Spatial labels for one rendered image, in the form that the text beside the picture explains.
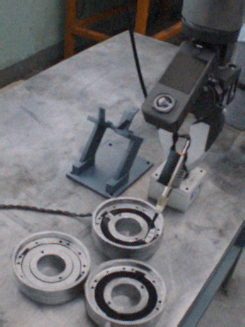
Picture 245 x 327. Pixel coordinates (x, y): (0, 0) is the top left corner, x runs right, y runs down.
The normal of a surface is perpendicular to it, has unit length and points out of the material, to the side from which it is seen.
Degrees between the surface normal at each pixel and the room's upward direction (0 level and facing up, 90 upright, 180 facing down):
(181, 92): 32
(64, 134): 0
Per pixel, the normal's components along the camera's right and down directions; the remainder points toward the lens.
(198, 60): -0.18, -0.40
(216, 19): -0.14, 0.59
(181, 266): 0.10, -0.78
